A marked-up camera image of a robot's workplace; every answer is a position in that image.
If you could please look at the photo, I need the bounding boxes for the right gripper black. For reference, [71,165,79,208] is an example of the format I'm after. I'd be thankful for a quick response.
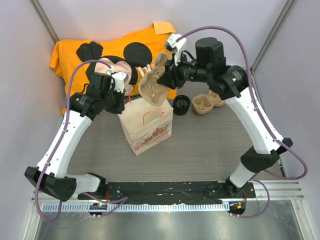
[157,51,211,91]

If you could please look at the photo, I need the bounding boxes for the brown pulp cup carrier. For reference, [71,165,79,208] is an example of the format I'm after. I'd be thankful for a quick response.
[138,52,172,106]

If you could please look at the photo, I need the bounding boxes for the black cup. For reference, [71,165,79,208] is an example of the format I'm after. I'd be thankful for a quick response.
[172,95,191,116]

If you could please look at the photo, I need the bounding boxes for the paper takeout bag orange handles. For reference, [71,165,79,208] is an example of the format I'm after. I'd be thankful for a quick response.
[118,97,173,156]

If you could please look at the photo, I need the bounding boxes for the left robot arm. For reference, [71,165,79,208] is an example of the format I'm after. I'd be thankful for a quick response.
[24,72,128,202]

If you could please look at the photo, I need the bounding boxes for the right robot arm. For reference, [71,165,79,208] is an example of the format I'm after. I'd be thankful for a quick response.
[157,33,293,198]

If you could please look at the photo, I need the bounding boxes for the orange Mickey Mouse pillow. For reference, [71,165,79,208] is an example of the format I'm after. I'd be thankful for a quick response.
[49,22,176,98]

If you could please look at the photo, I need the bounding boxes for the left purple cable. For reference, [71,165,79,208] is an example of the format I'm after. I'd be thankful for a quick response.
[34,59,130,230]

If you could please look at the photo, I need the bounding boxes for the purple cable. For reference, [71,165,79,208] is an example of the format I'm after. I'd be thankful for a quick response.
[34,59,130,230]
[178,25,309,219]

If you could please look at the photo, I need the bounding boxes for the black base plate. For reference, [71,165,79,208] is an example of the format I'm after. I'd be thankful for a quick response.
[77,180,256,206]

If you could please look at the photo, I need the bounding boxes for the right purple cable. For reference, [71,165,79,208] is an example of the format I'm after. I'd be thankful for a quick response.
[178,25,309,219]

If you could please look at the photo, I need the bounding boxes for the aluminium rail frame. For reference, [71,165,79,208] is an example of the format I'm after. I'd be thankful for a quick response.
[39,180,304,216]

